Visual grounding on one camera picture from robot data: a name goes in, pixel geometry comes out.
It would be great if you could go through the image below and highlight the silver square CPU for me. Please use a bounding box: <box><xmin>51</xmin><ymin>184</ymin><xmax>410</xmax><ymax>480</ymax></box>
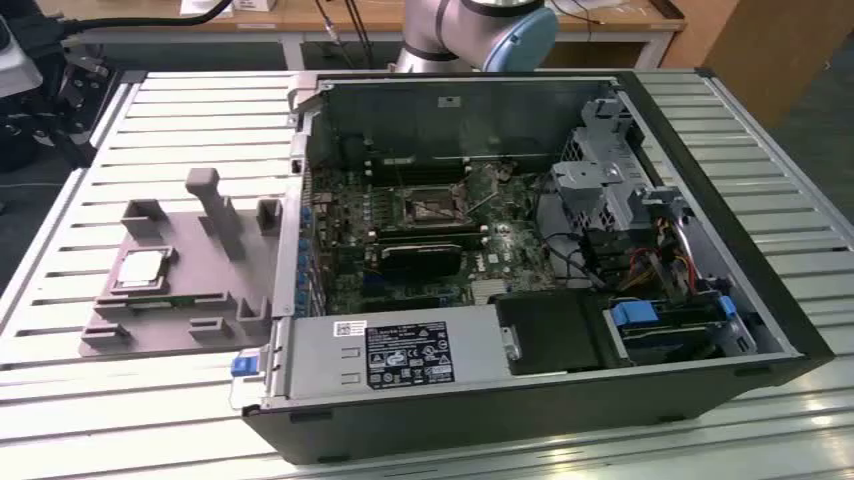
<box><xmin>113</xmin><ymin>249</ymin><xmax>168</xmax><ymax>291</ymax></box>

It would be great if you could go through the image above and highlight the black RAM slot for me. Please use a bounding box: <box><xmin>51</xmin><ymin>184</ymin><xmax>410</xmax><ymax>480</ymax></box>
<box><xmin>374</xmin><ymin>236</ymin><xmax>488</xmax><ymax>249</ymax></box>
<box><xmin>365</xmin><ymin>168</ymin><xmax>468</xmax><ymax>185</ymax></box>
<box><xmin>374</xmin><ymin>227</ymin><xmax>488</xmax><ymax>239</ymax></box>
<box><xmin>365</xmin><ymin>154</ymin><xmax>468</xmax><ymax>170</ymax></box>

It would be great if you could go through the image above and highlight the CPU socket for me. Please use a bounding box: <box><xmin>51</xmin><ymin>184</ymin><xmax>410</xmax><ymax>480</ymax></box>
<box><xmin>396</xmin><ymin>187</ymin><xmax>468</xmax><ymax>231</ymax></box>

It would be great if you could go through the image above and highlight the grey parts rack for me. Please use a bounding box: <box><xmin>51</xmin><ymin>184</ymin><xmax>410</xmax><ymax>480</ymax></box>
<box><xmin>77</xmin><ymin>167</ymin><xmax>285</xmax><ymax>359</ymax></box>

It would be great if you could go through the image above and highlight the green RAM stick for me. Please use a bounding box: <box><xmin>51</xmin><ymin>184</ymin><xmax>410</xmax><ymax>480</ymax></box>
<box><xmin>127</xmin><ymin>294</ymin><xmax>226</xmax><ymax>308</ymax></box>

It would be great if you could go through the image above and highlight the blue case latch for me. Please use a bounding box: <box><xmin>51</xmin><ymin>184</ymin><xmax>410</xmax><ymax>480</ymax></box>
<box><xmin>229</xmin><ymin>352</ymin><xmax>262</xmax><ymax>380</ymax></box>

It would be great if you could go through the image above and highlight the black graphics card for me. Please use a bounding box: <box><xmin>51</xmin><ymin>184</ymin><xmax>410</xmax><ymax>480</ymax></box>
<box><xmin>377</xmin><ymin>243</ymin><xmax>462</xmax><ymax>280</ymax></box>

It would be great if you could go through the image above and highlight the silver power supply with label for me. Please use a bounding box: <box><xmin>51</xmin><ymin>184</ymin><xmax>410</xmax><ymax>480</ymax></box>
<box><xmin>262</xmin><ymin>304</ymin><xmax>521</xmax><ymax>401</ymax></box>

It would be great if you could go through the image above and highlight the metal socket cover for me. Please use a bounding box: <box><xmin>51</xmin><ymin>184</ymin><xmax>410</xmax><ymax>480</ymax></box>
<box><xmin>449</xmin><ymin>179</ymin><xmax>478</xmax><ymax>221</ymax></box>

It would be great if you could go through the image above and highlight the thin metal locking lever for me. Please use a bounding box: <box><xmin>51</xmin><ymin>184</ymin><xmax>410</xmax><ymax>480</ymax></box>
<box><xmin>464</xmin><ymin>191</ymin><xmax>501</xmax><ymax>213</ymax></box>

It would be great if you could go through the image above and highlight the green motherboard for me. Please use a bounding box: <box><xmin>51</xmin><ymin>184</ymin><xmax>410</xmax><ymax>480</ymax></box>
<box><xmin>302</xmin><ymin>159</ymin><xmax>595</xmax><ymax>321</ymax></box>

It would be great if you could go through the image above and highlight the silver chipset heat sink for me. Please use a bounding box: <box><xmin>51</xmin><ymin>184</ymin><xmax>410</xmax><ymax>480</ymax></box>
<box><xmin>469</xmin><ymin>279</ymin><xmax>508</xmax><ymax>304</ymax></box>

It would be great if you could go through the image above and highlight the silver metal disk bay cage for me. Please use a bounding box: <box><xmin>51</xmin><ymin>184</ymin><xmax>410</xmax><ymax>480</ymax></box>
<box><xmin>549</xmin><ymin>97</ymin><xmax>688</xmax><ymax>231</ymax></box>

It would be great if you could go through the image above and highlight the wooden desk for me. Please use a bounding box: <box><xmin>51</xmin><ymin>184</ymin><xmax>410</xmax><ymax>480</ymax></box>
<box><xmin>65</xmin><ymin>0</ymin><xmax>688</xmax><ymax>71</ymax></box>

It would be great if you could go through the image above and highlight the black PC case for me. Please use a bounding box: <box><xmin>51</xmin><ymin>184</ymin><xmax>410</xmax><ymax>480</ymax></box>
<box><xmin>229</xmin><ymin>67</ymin><xmax>839</xmax><ymax>464</ymax></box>

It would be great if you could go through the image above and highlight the blue disk carrier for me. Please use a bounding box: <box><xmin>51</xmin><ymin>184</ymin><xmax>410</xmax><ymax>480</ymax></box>
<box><xmin>609</xmin><ymin>298</ymin><xmax>661</xmax><ymax>331</ymax></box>

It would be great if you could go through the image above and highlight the wooden cabinet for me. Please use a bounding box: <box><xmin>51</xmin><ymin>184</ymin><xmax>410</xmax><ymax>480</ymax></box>
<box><xmin>704</xmin><ymin>0</ymin><xmax>836</xmax><ymax>127</ymax></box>

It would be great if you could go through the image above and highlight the thick black cable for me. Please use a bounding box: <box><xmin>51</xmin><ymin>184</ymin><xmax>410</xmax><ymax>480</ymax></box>
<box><xmin>58</xmin><ymin>0</ymin><xmax>236</xmax><ymax>36</ymax></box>

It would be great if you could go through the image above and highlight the black wire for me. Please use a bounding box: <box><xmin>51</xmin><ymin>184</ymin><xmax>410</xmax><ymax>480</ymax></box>
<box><xmin>537</xmin><ymin>231</ymin><xmax>605</xmax><ymax>292</ymax></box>

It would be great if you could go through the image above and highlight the coloured wire bundle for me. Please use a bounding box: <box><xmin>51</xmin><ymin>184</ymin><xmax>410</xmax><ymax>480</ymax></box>
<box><xmin>619</xmin><ymin>243</ymin><xmax>701</xmax><ymax>296</ymax></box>

